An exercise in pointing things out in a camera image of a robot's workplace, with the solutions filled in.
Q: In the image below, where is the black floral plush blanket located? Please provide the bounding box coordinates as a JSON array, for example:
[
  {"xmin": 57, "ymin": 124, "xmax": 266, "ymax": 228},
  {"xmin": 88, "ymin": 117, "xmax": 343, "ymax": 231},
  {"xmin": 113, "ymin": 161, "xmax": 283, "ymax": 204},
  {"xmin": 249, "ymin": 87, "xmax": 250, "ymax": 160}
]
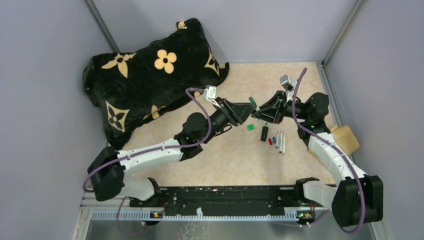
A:
[{"xmin": 82, "ymin": 18, "xmax": 230, "ymax": 150}]

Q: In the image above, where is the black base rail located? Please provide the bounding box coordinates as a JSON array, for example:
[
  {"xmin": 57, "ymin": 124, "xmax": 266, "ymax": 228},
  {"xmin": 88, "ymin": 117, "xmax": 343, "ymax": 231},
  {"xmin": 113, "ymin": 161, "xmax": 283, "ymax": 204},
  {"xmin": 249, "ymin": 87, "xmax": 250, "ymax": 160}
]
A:
[{"xmin": 129, "ymin": 185, "xmax": 320, "ymax": 217}]

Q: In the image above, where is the black green highlighter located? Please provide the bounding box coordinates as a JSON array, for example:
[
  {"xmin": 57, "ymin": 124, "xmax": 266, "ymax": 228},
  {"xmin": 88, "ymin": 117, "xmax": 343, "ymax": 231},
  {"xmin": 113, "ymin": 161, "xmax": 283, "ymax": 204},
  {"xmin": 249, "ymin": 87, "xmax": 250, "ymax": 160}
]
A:
[{"xmin": 260, "ymin": 122, "xmax": 269, "ymax": 142}]

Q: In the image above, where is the grey cable duct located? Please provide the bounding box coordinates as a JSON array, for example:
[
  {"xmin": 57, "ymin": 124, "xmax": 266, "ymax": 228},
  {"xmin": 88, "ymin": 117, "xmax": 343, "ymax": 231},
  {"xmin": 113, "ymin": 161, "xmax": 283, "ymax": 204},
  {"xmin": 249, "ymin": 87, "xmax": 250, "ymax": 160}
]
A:
[{"xmin": 91, "ymin": 210, "xmax": 299, "ymax": 222}]

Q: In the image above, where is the bright green square cap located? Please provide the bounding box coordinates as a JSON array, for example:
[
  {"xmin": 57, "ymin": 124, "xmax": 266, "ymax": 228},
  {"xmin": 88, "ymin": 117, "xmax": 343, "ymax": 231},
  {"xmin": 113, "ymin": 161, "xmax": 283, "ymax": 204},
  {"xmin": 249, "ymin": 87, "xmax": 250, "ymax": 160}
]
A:
[{"xmin": 247, "ymin": 123, "xmax": 256, "ymax": 131}]

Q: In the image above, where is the purple cable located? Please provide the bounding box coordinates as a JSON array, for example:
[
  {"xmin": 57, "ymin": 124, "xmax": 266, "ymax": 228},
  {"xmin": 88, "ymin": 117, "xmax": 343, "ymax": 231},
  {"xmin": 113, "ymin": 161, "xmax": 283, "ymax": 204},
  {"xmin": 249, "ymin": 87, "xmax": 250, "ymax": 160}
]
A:
[
  {"xmin": 290, "ymin": 67, "xmax": 367, "ymax": 235},
  {"xmin": 82, "ymin": 87, "xmax": 213, "ymax": 237}
]

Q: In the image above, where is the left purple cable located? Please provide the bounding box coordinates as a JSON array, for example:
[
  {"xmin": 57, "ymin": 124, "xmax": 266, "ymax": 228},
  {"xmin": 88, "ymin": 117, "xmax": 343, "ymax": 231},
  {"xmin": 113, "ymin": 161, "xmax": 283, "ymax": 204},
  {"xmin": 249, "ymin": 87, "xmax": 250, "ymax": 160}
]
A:
[{"xmin": 82, "ymin": 87, "xmax": 213, "ymax": 237}]

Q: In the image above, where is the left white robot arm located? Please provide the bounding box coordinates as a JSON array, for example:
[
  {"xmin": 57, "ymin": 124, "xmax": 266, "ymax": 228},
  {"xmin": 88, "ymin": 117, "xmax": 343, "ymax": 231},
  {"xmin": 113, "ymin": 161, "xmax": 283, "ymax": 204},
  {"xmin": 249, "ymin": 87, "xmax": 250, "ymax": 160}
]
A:
[{"xmin": 83, "ymin": 97, "xmax": 257, "ymax": 207}]

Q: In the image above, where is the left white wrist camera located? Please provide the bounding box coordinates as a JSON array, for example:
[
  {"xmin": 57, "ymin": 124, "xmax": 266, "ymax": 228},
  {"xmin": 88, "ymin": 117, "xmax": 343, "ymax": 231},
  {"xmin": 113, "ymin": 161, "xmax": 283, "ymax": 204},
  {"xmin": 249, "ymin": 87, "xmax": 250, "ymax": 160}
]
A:
[{"xmin": 202, "ymin": 85, "xmax": 219, "ymax": 107}]

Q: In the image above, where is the white light-blue pen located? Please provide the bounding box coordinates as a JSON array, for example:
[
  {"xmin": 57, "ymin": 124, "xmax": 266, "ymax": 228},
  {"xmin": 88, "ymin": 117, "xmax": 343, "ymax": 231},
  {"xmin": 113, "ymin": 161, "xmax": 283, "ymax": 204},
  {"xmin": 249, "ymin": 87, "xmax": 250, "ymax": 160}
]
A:
[{"xmin": 281, "ymin": 133, "xmax": 286, "ymax": 156}]

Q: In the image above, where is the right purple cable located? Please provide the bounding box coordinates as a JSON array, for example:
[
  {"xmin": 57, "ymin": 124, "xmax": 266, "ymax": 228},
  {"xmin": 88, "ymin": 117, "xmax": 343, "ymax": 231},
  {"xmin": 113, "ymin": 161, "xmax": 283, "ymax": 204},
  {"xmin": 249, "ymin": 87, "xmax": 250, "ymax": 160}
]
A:
[{"xmin": 290, "ymin": 67, "xmax": 367, "ymax": 235}]

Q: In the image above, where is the white blue-tip pen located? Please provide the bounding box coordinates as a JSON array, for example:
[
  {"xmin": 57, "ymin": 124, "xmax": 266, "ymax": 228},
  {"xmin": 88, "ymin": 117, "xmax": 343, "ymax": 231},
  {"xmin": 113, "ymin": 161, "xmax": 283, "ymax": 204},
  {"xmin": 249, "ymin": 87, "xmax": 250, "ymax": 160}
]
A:
[{"xmin": 275, "ymin": 131, "xmax": 280, "ymax": 149}]

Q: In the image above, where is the dark green pen cap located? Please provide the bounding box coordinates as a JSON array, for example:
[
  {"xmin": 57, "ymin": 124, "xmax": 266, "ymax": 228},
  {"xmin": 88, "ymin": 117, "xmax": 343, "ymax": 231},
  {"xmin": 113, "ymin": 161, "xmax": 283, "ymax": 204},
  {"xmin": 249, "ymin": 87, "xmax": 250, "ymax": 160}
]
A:
[{"xmin": 248, "ymin": 96, "xmax": 257, "ymax": 105}]

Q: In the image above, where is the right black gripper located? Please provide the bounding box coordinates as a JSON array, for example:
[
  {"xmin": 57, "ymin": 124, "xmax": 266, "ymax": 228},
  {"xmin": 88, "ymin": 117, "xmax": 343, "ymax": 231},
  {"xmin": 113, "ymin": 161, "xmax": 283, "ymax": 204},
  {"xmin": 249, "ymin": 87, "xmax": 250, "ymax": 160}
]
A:
[{"xmin": 252, "ymin": 90, "xmax": 310, "ymax": 125}]

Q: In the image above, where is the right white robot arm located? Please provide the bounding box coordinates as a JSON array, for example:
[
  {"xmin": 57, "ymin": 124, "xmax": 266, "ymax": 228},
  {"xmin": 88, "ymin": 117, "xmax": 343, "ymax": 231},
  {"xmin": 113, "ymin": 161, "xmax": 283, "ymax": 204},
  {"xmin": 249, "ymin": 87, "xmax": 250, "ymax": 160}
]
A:
[{"xmin": 252, "ymin": 90, "xmax": 384, "ymax": 227}]

